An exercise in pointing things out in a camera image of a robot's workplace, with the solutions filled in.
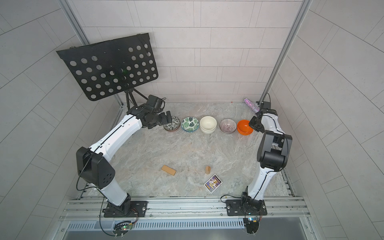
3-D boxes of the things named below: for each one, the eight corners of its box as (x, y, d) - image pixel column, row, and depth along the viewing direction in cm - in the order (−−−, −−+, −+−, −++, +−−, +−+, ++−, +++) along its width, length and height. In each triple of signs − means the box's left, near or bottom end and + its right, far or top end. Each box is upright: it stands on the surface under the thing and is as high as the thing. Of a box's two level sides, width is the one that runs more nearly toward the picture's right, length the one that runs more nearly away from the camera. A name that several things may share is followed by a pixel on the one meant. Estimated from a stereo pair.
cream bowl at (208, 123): (199, 134, 100) (199, 127, 94) (199, 123, 106) (199, 115, 100) (216, 134, 100) (217, 127, 94) (215, 123, 106) (216, 115, 100)
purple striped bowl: (219, 134, 101) (220, 129, 96) (218, 124, 107) (219, 118, 102) (235, 134, 101) (237, 129, 96) (233, 124, 107) (235, 118, 102)
